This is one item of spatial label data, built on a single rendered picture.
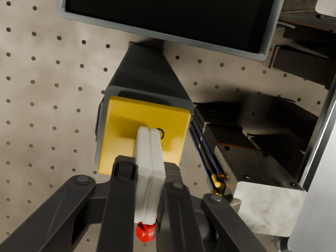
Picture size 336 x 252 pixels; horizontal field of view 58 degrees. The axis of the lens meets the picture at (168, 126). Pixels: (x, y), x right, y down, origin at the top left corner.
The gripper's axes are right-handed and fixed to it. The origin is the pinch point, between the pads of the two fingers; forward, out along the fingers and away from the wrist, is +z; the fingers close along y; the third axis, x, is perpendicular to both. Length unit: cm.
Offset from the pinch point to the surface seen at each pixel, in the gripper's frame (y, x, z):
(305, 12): 12.2, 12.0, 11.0
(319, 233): 30.3, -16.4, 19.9
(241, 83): 23, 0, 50
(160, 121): 0.8, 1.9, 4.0
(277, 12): 6.6, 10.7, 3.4
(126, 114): -1.7, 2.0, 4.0
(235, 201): 12.6, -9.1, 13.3
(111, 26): -3.5, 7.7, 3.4
